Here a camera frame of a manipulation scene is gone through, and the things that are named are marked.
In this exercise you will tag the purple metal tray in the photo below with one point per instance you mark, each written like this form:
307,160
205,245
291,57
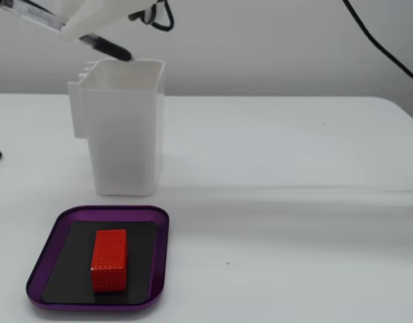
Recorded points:
109,213

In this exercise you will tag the red studded block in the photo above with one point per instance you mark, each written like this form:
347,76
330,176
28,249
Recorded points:
109,262

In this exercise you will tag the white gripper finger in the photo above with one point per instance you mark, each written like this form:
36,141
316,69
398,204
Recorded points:
99,17

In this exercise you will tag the black and clear pen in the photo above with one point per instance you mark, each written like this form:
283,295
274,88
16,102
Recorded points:
105,47

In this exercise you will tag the white plastic pen holder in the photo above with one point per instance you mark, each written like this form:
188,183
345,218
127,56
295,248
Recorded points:
125,141

